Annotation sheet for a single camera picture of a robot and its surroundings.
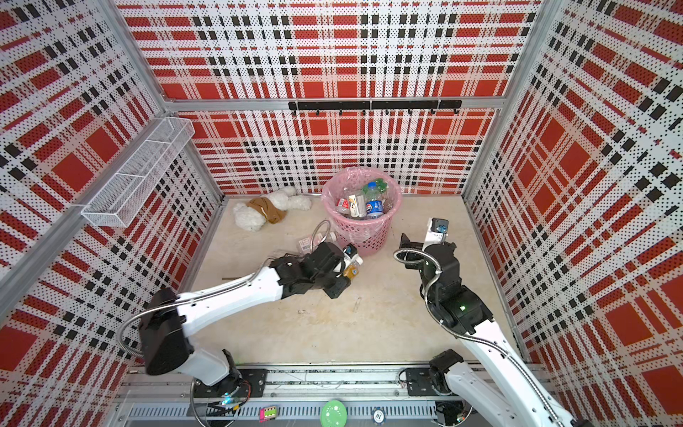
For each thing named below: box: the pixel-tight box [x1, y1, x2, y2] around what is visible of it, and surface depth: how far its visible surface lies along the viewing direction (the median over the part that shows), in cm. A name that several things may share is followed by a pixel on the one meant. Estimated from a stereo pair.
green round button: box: [320, 399, 348, 427], surface depth 67 cm
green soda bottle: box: [362, 177, 388, 194], surface depth 95 cm
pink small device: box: [258, 405, 278, 423], surface depth 69 cm
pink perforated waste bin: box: [322, 166, 403, 257], surface depth 90 cm
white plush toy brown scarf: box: [233, 185, 313, 232], surface depth 108 cm
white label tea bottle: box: [348, 193, 367, 218], surface depth 90 cm
